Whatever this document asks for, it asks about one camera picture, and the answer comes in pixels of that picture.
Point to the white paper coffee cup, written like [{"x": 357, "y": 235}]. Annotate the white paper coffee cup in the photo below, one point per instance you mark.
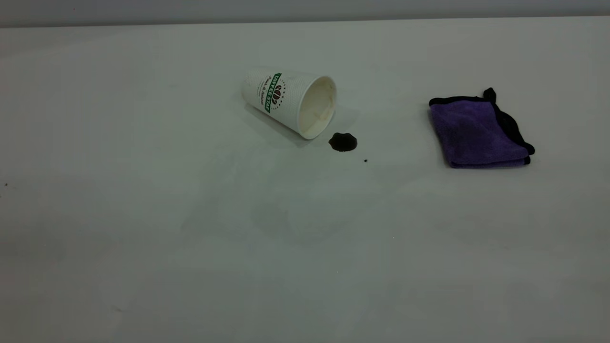
[{"x": 286, "y": 102}]

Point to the dark coffee spill puddle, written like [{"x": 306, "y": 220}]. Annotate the dark coffee spill puddle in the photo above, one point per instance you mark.
[{"x": 342, "y": 142}]

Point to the purple cloth with black trim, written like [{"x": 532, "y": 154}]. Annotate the purple cloth with black trim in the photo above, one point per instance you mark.
[{"x": 472, "y": 133}]

